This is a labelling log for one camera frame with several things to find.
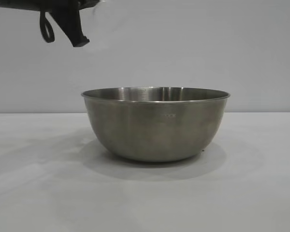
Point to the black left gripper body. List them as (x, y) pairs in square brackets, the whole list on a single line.
[(26, 3)]

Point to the stainless steel mixing bowl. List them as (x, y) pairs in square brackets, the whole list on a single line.
[(154, 128)]

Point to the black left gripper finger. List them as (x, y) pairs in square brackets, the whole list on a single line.
[(72, 26)]

